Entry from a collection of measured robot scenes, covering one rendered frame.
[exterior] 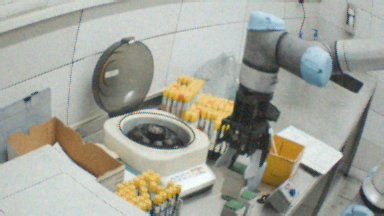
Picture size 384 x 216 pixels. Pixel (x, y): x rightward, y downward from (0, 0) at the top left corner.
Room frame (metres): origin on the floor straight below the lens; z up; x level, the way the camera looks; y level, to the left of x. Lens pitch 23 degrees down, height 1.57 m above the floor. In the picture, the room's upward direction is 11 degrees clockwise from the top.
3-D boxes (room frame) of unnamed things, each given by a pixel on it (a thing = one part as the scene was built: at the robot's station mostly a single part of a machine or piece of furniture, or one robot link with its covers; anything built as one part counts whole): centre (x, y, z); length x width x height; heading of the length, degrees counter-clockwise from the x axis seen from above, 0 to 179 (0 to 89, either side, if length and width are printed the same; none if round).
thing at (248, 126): (0.88, -0.11, 1.20); 0.09 x 0.08 x 0.12; 151
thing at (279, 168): (1.26, -0.28, 0.93); 0.13 x 0.13 x 0.10; 65
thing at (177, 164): (1.18, 0.06, 0.94); 0.30 x 0.24 x 0.12; 51
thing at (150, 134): (1.19, 0.08, 0.97); 0.15 x 0.15 x 0.07
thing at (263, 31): (0.88, -0.11, 1.36); 0.09 x 0.08 x 0.11; 54
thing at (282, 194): (1.08, -0.28, 0.92); 0.13 x 0.07 x 0.08; 60
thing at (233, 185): (0.90, -0.12, 1.05); 0.05 x 0.04 x 0.06; 61
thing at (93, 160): (0.90, 0.30, 0.95); 0.29 x 0.25 x 0.15; 60
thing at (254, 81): (0.88, -0.11, 1.29); 0.08 x 0.08 x 0.05
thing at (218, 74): (1.72, -0.06, 0.97); 0.26 x 0.17 x 0.19; 164
